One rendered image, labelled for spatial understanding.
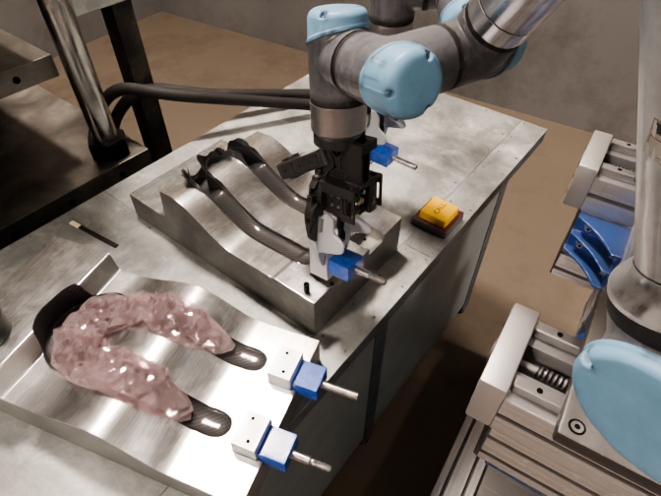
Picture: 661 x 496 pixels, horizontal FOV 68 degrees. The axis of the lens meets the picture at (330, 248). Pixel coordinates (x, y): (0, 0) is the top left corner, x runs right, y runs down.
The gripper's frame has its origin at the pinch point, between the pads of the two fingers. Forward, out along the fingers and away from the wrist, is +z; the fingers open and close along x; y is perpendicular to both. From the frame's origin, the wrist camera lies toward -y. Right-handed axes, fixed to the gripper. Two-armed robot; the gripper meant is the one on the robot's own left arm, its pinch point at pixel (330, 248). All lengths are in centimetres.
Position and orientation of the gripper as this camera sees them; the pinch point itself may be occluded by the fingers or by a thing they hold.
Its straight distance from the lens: 78.6
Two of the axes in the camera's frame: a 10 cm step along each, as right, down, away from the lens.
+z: 0.2, 8.2, 5.7
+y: 7.8, 3.4, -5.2
